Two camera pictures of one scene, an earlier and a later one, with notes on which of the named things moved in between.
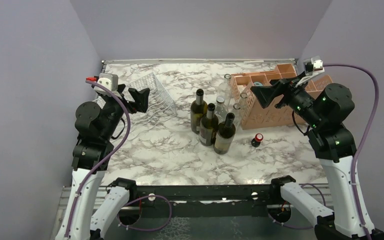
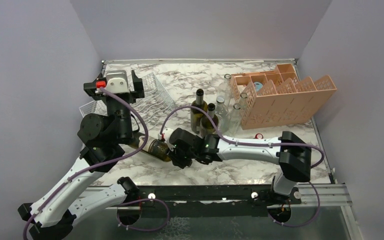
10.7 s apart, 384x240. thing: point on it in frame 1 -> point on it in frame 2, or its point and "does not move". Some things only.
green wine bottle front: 225,134 -> 157,148
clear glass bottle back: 225,89 does not move
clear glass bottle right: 244,106 does not move
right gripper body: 298,98 -> 182,159
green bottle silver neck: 198,111 does not move
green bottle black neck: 208,127 does not move
